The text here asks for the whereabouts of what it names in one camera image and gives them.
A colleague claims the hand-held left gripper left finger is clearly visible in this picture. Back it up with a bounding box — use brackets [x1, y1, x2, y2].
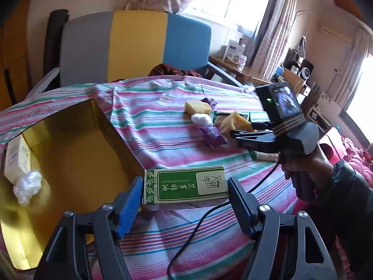
[33, 176, 146, 280]

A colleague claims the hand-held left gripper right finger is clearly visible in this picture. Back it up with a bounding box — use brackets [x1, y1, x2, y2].
[227, 177, 334, 280]

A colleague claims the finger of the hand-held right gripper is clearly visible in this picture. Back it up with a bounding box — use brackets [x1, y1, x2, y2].
[249, 113, 271, 131]
[230, 129, 276, 153]

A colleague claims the beige bandage roll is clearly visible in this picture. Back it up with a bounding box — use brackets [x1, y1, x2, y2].
[220, 111, 255, 136]

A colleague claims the white plastic wad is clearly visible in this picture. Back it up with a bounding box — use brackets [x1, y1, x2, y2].
[12, 170, 43, 207]
[191, 113, 214, 128]

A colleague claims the green and white carton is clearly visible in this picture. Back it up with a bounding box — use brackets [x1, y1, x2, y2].
[142, 165, 231, 205]

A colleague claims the yellow sponge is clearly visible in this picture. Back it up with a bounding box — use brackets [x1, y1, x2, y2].
[184, 100, 213, 115]

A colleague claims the gold and maroon box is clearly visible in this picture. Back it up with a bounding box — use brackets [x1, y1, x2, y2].
[0, 99, 146, 270]

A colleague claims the person's right hand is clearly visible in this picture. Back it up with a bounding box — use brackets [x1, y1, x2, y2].
[281, 146, 334, 200]

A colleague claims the purple snack packet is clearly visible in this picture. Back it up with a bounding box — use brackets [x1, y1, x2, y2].
[200, 127, 227, 147]
[201, 97, 218, 110]

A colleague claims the green cracker packet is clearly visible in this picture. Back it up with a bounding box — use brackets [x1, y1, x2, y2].
[211, 109, 251, 126]

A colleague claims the wooden desk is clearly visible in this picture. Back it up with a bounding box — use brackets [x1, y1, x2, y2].
[210, 55, 271, 86]

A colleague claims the pink blanket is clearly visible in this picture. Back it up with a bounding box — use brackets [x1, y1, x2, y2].
[319, 127, 373, 181]

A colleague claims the black speaker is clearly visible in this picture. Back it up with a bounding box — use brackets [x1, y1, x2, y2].
[294, 58, 314, 79]

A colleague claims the striped cloth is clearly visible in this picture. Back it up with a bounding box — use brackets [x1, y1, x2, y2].
[0, 75, 304, 280]

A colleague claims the side window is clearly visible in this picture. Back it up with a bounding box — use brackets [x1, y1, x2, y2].
[344, 54, 373, 149]

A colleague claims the white printed box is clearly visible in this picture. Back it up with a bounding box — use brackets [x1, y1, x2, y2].
[223, 39, 247, 63]

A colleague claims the floral curtain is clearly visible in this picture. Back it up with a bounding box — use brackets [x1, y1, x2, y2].
[252, 0, 300, 79]

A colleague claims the dark red cloth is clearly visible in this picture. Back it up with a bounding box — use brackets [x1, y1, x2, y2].
[149, 63, 204, 78]

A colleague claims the cream carton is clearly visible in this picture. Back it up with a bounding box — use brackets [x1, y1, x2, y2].
[3, 136, 32, 185]

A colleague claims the grey yellow blue chair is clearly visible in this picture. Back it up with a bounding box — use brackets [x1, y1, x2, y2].
[44, 10, 242, 89]

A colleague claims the wooden cabinet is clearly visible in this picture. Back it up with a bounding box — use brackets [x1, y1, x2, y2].
[0, 0, 32, 105]

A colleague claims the black cable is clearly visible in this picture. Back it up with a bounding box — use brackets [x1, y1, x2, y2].
[167, 153, 284, 280]

